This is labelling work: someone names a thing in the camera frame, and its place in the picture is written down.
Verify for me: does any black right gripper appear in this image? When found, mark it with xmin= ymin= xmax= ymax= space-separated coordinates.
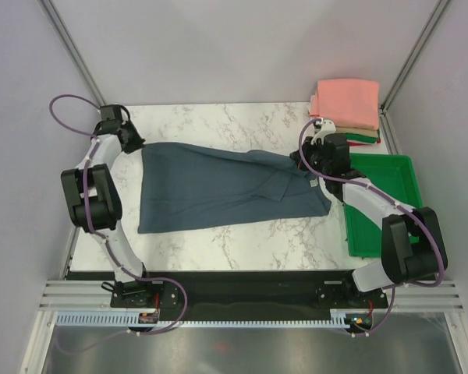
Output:
xmin=291 ymin=136 xmax=332 ymax=175

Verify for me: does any blue-grey t-shirt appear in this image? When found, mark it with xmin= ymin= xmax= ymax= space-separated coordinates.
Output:
xmin=138 ymin=143 xmax=332 ymax=234

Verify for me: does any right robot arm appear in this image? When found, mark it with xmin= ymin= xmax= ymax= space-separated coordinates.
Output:
xmin=290 ymin=133 xmax=448 ymax=307

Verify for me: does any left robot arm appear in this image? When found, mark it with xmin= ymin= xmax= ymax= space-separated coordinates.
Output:
xmin=61 ymin=104 xmax=156 ymax=306

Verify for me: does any folded green t-shirt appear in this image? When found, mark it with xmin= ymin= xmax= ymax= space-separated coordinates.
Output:
xmin=345 ymin=133 xmax=381 ymax=141

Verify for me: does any folded beige t-shirt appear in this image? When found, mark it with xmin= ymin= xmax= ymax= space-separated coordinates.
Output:
xmin=336 ymin=127 xmax=380 ymax=137

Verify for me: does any folded red t-shirt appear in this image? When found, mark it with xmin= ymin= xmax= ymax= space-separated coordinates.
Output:
xmin=347 ymin=138 xmax=381 ymax=146

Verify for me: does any folded salmon pink t-shirt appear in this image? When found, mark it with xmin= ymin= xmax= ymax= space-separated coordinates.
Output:
xmin=309 ymin=79 xmax=380 ymax=131

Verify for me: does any green plastic tray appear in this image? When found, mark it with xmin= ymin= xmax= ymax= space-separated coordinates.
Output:
xmin=344 ymin=153 xmax=423 ymax=258

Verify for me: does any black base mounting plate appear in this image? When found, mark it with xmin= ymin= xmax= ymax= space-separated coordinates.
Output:
xmin=101 ymin=270 xmax=388 ymax=309

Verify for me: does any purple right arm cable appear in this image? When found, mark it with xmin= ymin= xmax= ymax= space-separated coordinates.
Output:
xmin=298 ymin=119 xmax=450 ymax=289

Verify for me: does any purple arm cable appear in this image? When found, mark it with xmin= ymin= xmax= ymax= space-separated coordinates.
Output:
xmin=298 ymin=119 xmax=450 ymax=289
xmin=48 ymin=93 xmax=149 ymax=281

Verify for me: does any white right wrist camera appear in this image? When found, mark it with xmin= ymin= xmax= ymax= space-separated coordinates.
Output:
xmin=311 ymin=117 xmax=336 ymax=145

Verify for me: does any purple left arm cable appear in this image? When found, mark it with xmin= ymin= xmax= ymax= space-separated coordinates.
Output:
xmin=48 ymin=93 xmax=149 ymax=281

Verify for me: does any left aluminium frame post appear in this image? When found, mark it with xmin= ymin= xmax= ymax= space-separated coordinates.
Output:
xmin=37 ymin=0 xmax=107 ymax=105

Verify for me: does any aluminium frame post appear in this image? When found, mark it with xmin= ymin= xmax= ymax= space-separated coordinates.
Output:
xmin=380 ymin=0 xmax=452 ymax=115
xmin=37 ymin=0 xmax=107 ymax=105

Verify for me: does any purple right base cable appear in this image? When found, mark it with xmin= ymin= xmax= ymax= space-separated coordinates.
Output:
xmin=345 ymin=286 xmax=397 ymax=338

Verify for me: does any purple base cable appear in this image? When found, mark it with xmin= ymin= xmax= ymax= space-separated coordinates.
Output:
xmin=54 ymin=277 xmax=192 ymax=355
xmin=345 ymin=286 xmax=397 ymax=338

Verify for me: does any white slotted cable duct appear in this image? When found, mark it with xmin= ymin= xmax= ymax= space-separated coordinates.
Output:
xmin=56 ymin=311 xmax=349 ymax=329

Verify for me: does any right aluminium frame post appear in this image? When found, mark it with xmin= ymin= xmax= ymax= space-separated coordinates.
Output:
xmin=380 ymin=0 xmax=452 ymax=115

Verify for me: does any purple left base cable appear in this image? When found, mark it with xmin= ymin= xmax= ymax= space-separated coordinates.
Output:
xmin=54 ymin=277 xmax=192 ymax=355

